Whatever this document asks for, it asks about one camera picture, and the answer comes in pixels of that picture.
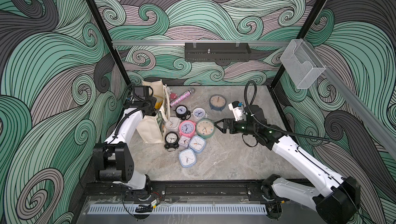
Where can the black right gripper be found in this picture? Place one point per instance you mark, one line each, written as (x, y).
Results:
(226, 122)

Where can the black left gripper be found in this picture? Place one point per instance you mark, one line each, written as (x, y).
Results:
(152, 99)

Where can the green round alarm clock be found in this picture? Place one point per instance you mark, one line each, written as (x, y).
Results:
(205, 128)

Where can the blue round alarm clock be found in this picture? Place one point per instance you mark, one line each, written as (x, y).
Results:
(217, 102)

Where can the cream floral canvas bag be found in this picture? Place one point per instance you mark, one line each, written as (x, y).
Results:
(152, 128)

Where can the black twin-bell alarm clock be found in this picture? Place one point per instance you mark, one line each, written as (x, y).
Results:
(171, 140)

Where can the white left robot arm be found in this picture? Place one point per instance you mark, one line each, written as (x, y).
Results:
(112, 159)

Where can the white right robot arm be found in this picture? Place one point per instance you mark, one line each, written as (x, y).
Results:
(334, 197)

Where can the small white round clock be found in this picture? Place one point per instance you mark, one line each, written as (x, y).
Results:
(198, 114)

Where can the light blue square clock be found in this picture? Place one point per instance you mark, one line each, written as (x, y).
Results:
(197, 144)

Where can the pink twin-bell alarm clock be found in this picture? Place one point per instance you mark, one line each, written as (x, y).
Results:
(187, 128)

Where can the white square alarm clock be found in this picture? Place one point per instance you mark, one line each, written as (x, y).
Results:
(172, 125)

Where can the small black twin-bell clock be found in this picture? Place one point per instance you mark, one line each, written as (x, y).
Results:
(182, 112)

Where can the small pink square clock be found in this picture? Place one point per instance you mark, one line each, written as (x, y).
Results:
(184, 142)

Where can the blue square alarm clock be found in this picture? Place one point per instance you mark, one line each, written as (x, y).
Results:
(187, 158)

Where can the white bunny figurine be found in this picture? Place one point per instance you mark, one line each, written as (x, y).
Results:
(173, 96)

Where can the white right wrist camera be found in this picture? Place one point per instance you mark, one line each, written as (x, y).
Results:
(237, 109)

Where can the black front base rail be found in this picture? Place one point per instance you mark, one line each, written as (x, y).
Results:
(251, 190)

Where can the black perforated wall shelf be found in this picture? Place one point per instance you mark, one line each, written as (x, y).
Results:
(218, 53)

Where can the aluminium back rail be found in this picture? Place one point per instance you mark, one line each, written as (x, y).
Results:
(156, 42)

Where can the aluminium rail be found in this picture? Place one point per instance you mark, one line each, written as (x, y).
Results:
(156, 42)
(369, 89)

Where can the clear plastic wall holder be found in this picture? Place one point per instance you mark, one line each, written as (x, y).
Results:
(302, 63)

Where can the white slotted cable duct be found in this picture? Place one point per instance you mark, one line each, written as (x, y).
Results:
(233, 209)

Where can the aluminium right rail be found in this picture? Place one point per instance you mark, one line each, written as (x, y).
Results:
(369, 89)

